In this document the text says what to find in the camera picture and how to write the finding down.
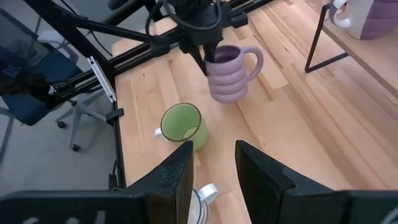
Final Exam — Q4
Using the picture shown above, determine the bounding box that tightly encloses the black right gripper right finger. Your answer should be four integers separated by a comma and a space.
235, 140, 296, 224

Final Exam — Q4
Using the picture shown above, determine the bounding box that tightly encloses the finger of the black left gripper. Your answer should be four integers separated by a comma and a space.
188, 46, 208, 76
203, 42, 219, 63

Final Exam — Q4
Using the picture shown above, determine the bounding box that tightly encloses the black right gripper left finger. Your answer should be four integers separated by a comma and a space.
124, 140, 194, 224

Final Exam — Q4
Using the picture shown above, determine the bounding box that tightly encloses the lilac ribbed mug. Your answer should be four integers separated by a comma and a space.
205, 45, 264, 104

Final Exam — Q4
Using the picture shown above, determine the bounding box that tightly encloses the white mug with blue leaves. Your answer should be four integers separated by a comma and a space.
188, 182, 219, 224

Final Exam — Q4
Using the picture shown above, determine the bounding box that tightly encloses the green and white mug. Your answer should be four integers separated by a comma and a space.
154, 102, 210, 152

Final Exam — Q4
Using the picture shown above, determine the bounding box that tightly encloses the purple mug with white handle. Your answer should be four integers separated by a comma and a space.
328, 0, 398, 40

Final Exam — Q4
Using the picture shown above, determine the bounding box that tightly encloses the blue office chair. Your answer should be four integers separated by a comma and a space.
0, 29, 108, 153

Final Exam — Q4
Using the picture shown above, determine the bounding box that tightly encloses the white metal frame plate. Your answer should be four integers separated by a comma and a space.
86, 55, 118, 103

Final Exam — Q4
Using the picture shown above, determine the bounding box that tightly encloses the black aluminium table frame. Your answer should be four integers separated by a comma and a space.
23, 0, 274, 190

